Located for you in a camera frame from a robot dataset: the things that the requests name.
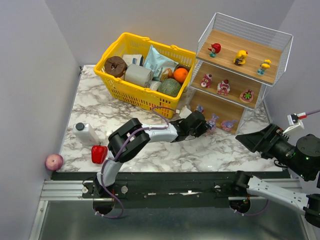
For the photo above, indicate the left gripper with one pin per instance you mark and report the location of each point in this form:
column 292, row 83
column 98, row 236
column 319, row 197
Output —
column 202, row 124

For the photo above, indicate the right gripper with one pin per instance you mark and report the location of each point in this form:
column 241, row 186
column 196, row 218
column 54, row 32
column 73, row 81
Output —
column 270, row 140

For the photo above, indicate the purple bunny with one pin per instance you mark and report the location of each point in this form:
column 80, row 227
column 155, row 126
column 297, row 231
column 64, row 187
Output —
column 212, row 123
column 199, row 108
column 227, row 125

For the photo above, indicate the pink bear with strawberry cake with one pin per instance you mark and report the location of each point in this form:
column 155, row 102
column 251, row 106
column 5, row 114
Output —
column 223, row 88

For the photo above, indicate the pink bear with santa hat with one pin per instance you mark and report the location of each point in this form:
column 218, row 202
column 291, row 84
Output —
column 206, row 81

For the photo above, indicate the pink strawberry cake toy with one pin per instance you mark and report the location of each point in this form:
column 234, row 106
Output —
column 247, row 96

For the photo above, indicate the yellow hair girl figure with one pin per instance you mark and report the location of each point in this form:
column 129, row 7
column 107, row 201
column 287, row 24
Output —
column 240, row 58

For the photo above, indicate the yellow hair blue figure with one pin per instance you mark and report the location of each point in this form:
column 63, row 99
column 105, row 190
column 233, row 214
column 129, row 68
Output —
column 264, row 66

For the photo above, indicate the red cherry toy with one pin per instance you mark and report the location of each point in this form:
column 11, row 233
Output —
column 214, row 50

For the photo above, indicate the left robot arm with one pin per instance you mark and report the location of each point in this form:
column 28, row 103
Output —
column 128, row 140

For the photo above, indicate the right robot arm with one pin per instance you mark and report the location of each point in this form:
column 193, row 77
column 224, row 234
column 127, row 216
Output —
column 302, row 159

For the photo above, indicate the green melon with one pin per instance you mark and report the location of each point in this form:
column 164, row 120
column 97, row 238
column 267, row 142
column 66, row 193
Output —
column 169, row 87

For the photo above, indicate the orange fruit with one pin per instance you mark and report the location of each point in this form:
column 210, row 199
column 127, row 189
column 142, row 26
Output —
column 180, row 75

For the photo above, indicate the white cup in basket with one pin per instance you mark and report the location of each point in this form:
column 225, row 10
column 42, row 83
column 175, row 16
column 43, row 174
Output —
column 154, row 85

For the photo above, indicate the brown bread pastry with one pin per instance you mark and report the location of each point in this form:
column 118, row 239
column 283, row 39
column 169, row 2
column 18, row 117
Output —
column 168, row 73

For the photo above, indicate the light blue chips bag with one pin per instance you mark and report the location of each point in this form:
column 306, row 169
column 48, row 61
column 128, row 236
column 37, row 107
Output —
column 158, row 63

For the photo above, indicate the grey paper roll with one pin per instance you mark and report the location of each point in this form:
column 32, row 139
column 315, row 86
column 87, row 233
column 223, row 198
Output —
column 139, row 75

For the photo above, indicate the white blue box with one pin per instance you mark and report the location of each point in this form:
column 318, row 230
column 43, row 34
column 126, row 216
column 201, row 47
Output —
column 136, row 59

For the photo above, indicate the chocolate donut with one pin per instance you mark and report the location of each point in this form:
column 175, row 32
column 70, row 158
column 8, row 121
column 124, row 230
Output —
column 115, row 66

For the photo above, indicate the red bell pepper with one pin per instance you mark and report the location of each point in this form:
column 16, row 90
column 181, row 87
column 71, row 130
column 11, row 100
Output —
column 98, row 154

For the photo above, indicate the yellow plastic basket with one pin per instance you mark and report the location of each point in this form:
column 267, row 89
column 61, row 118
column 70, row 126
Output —
column 144, row 98

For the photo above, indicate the white plastic bottle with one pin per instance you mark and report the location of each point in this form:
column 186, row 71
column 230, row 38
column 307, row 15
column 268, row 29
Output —
column 85, row 134

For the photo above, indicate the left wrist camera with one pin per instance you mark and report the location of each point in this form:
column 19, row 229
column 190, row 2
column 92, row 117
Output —
column 183, row 113

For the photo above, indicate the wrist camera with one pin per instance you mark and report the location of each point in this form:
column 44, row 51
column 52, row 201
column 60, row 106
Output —
column 183, row 113
column 295, row 121

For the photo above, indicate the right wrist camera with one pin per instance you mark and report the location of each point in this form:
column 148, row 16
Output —
column 295, row 121

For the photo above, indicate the white wire wooden shelf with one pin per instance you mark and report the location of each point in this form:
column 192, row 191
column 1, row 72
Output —
column 233, row 35

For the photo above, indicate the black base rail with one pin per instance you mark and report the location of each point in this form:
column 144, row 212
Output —
column 155, row 190

